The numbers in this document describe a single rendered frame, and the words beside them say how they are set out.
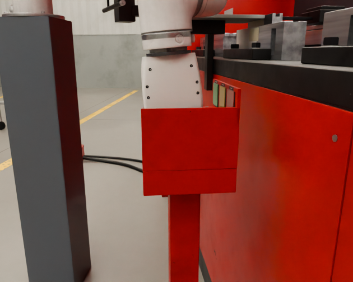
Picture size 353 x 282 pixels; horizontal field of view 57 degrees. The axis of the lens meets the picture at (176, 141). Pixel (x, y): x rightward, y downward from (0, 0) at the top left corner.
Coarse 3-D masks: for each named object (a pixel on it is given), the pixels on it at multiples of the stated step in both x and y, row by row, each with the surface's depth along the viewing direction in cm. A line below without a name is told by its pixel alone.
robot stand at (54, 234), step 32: (0, 32) 101; (32, 32) 100; (64, 32) 110; (0, 64) 103; (32, 64) 103; (64, 64) 110; (32, 96) 105; (64, 96) 111; (32, 128) 108; (64, 128) 112; (32, 160) 111; (64, 160) 112; (32, 192) 114; (64, 192) 113; (32, 224) 118; (64, 224) 117; (32, 256) 122; (64, 256) 120
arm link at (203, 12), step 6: (204, 0) 52; (210, 0) 53; (216, 0) 53; (222, 0) 54; (204, 6) 53; (210, 6) 53; (216, 6) 54; (222, 6) 55; (198, 12) 54; (204, 12) 54; (210, 12) 55; (216, 12) 56
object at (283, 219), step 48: (288, 96) 54; (240, 144) 80; (288, 144) 55; (336, 144) 42; (240, 192) 81; (288, 192) 55; (336, 192) 42; (240, 240) 82; (288, 240) 56; (336, 240) 43
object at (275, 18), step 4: (268, 16) 93; (272, 16) 91; (276, 16) 93; (280, 16) 91; (264, 20) 96; (268, 20) 94; (272, 20) 91; (276, 20) 91; (280, 20) 92; (264, 24) 96
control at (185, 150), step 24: (240, 96) 53; (144, 120) 52; (168, 120) 52; (192, 120) 53; (216, 120) 53; (144, 144) 53; (168, 144) 54; (192, 144) 54; (216, 144) 54; (144, 168) 54; (168, 168) 55; (192, 168) 55; (216, 168) 55; (144, 192) 55; (168, 192) 56; (192, 192) 56; (216, 192) 57
